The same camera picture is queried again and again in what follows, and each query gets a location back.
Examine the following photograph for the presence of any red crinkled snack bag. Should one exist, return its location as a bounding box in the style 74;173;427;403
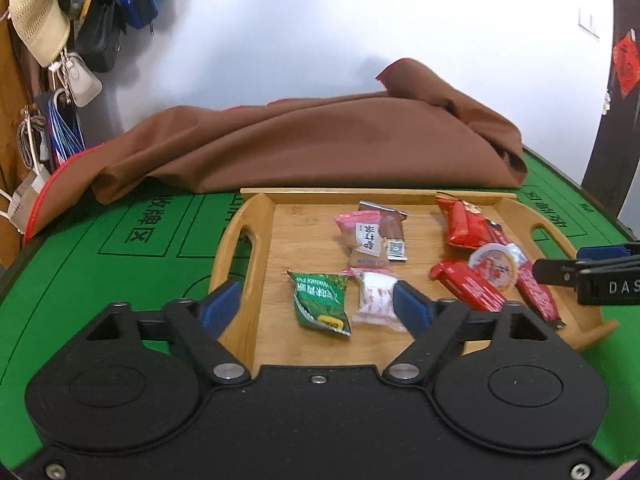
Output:
436;193;492;249

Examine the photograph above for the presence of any red chocolate bar packet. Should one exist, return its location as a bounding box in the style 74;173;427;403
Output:
428;260;506;312

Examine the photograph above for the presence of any dark wooden door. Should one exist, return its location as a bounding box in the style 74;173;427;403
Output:
582;0;639;216

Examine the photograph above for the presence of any orange brown coat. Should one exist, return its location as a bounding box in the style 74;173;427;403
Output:
0;0;29;269

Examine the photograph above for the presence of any white light switch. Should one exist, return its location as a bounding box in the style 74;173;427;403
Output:
578;10;600;38

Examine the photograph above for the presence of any black handbag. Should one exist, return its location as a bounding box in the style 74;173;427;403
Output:
75;0;126;73

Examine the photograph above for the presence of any blue striped tote bag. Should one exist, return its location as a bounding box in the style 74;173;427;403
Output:
36;89;86;168

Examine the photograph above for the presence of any white paper bag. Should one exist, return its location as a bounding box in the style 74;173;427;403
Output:
1;164;51;234

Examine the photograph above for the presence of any beige sun hat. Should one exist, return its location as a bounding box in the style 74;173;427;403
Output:
9;0;70;67

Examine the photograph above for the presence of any blue pouch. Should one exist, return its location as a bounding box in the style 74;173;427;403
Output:
114;0;158;30

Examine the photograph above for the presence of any brown nut snack packet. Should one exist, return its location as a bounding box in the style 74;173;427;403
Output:
358;200;408;262

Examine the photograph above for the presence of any green snack packet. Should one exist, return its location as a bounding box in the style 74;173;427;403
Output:
288;270;352;337

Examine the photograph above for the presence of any long red wafer bar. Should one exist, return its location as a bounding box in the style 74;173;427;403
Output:
486;220;565;330

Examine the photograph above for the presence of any pink clear pastry packet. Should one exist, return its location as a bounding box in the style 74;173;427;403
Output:
334;210;388;268

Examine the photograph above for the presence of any red round jelly cup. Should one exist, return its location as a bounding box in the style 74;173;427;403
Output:
468;243;518;292

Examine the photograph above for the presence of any bamboo serving tray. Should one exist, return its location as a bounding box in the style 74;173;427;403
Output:
208;186;621;377

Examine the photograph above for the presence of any brown cloth cover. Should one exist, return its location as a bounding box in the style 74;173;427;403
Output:
25;58;527;236

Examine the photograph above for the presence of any red door decoration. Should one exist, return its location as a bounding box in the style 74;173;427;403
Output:
612;28;639;99

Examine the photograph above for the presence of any small grey purse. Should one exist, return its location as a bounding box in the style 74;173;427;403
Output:
49;50;102;107

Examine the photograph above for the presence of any white pink candy packet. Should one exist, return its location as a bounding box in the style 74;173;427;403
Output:
344;268;407;333

